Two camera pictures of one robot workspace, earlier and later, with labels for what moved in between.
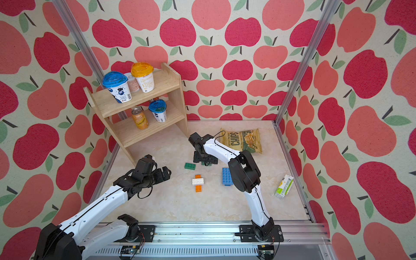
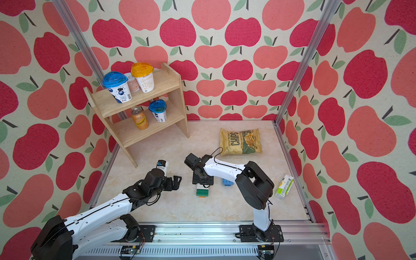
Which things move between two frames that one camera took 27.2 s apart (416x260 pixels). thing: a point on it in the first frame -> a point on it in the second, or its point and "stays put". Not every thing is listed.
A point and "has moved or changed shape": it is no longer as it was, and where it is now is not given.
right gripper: [197, 157] -> [195, 180]
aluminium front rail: [215, 241] stays put
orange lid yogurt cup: [143, 72] stays put
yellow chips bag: [248, 140] stays put
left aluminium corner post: [60, 7] stays put
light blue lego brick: [227, 178] stays put
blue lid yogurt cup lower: [158, 107] stays put
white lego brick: [197, 181] has moved or changed shape
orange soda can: [140, 117] stays put
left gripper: [162, 177] -> [171, 186]
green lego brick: [190, 166] has moved or changed shape
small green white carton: [284, 187] stays put
